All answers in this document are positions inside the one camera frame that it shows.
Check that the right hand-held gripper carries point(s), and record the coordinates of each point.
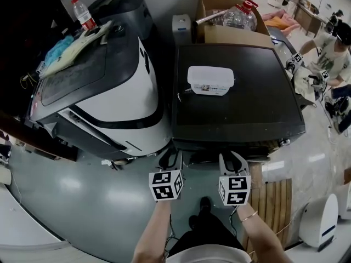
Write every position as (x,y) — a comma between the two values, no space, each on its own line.
(234,190)

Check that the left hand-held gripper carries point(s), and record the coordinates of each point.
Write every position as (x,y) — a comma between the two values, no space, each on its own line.
(164,185)

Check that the person's right forearm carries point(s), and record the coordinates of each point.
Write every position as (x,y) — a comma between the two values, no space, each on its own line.
(263,237)

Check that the person's left forearm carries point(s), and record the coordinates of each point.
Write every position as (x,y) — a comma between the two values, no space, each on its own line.
(150,234)

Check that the black shoe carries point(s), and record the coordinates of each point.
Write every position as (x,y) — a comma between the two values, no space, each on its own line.
(205,203)
(193,222)

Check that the black washing machine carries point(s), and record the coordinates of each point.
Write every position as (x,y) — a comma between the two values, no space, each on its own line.
(235,108)

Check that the wooden slat pallet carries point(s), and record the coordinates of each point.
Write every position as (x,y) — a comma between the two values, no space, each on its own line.
(271,210)

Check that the person's black trousers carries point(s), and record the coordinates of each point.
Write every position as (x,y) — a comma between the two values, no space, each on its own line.
(205,231)

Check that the white and black cleaning robot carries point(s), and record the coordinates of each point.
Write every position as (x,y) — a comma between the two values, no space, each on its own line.
(115,100)

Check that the clear plastic lidded container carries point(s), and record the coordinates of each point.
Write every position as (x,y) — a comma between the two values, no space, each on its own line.
(211,78)

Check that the person's white shirt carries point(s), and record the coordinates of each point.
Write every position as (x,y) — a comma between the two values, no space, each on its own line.
(208,255)

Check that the small white robot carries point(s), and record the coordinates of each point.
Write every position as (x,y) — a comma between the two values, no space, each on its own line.
(319,220)

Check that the white power strip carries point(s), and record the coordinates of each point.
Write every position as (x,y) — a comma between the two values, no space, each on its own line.
(330,132)

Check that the white tote bag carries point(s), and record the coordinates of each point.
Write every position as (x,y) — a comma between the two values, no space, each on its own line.
(303,85)

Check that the brown cardboard box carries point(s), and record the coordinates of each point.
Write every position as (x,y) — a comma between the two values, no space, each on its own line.
(233,35)

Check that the white box appliance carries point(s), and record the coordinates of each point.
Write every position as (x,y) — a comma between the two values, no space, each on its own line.
(181,30)

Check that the large clear red-capped jug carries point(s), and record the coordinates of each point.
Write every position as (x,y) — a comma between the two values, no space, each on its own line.
(240,18)

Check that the white cloth gloves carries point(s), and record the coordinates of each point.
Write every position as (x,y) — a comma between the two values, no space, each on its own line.
(82,42)

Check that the pink cloth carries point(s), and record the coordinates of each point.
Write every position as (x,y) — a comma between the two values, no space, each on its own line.
(279,20)

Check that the blue cloth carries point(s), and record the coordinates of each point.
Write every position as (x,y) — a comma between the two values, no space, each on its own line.
(59,49)

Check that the wooden desk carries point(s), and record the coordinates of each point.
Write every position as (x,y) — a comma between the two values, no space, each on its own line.
(310,18)

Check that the red label water bottle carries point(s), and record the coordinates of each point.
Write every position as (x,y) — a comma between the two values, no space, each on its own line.
(83,15)

